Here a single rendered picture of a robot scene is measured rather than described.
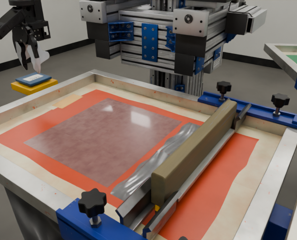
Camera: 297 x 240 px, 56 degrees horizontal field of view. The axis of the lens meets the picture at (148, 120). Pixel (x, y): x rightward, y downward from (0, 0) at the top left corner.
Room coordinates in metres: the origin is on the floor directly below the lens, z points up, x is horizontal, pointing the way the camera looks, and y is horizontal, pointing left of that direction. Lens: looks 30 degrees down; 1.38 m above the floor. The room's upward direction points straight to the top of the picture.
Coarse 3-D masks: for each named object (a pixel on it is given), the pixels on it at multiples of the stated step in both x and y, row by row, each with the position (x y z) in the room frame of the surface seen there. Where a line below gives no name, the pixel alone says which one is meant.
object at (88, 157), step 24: (48, 120) 0.73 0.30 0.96; (72, 120) 0.73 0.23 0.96; (24, 144) 0.60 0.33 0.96; (48, 144) 0.60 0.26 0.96; (72, 144) 0.60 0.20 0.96; (96, 144) 0.60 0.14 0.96; (120, 144) 0.60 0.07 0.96; (48, 168) 0.51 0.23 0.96; (72, 168) 0.51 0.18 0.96; (96, 168) 0.51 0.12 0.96; (120, 168) 0.51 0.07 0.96; (192, 192) 0.43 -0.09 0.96; (216, 192) 0.43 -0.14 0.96; (192, 216) 0.37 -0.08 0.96; (216, 216) 0.37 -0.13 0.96
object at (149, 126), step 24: (96, 96) 0.90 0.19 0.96; (96, 120) 0.73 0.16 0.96; (120, 120) 0.73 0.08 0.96; (144, 120) 0.73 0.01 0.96; (168, 120) 0.73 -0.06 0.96; (192, 120) 0.73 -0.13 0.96; (144, 144) 0.60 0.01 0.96; (240, 144) 0.60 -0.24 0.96; (216, 168) 0.51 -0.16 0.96; (240, 168) 0.51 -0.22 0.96
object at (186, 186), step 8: (224, 136) 0.58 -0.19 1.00; (216, 144) 0.55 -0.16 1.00; (224, 144) 0.56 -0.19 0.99; (216, 152) 0.52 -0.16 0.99; (208, 160) 0.49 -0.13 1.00; (200, 168) 0.46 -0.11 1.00; (192, 176) 0.43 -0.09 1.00; (184, 184) 0.41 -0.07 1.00; (192, 184) 0.42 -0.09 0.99; (184, 192) 0.39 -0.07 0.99; (176, 200) 0.38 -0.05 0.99
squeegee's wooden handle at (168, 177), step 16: (224, 112) 0.59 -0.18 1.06; (208, 128) 0.52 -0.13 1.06; (224, 128) 0.58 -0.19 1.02; (192, 144) 0.46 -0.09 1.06; (208, 144) 0.51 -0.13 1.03; (176, 160) 0.40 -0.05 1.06; (192, 160) 0.44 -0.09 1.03; (160, 176) 0.36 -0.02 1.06; (176, 176) 0.39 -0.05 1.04; (160, 192) 0.36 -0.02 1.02
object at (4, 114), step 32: (32, 96) 0.83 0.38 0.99; (160, 96) 0.87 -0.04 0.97; (192, 96) 0.83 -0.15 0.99; (256, 128) 0.68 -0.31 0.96; (288, 128) 0.63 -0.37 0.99; (0, 160) 0.49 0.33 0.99; (288, 160) 0.49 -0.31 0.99; (32, 192) 0.39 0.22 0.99; (256, 192) 0.39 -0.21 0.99; (256, 224) 0.32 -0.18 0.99
